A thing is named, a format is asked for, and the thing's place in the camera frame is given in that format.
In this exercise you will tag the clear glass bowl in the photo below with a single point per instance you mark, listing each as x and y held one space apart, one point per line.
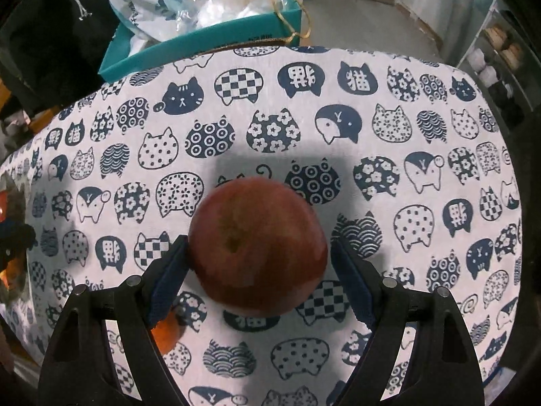
15 190

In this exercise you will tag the clear plastic bag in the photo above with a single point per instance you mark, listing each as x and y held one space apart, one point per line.
236 0

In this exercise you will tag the dark hanging clothes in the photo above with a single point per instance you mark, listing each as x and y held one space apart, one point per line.
42 29

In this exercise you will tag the shoe rack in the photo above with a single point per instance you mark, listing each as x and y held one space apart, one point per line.
498 59

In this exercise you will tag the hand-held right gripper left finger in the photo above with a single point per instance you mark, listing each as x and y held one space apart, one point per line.
169 281

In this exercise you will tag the red apple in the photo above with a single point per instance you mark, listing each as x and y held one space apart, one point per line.
253 245

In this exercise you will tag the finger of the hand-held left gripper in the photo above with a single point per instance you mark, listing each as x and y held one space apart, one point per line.
15 237

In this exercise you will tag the cat print tablecloth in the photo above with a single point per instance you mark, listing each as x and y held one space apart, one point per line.
296 135

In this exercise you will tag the teal box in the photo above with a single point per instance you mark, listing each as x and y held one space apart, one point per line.
190 46

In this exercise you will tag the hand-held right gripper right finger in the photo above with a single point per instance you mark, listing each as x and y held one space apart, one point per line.
355 283

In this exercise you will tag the white printed plastic bag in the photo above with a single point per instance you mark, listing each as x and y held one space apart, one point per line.
139 0

